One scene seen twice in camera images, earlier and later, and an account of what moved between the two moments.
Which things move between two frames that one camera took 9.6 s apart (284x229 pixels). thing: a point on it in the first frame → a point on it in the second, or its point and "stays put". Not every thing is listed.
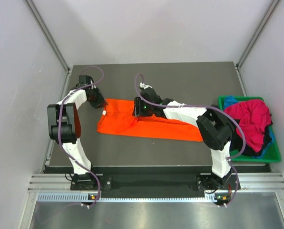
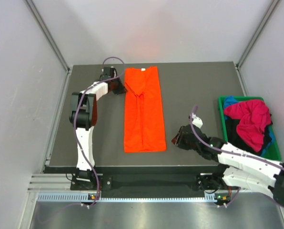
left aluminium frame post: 48,34 stays put
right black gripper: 137,111 → 178,140
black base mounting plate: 169,182 stays put
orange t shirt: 116,116 → 144,130
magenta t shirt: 254,117 stays put
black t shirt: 236,142 stays put
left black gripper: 98,103 → 121,89
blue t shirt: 229,100 stays put
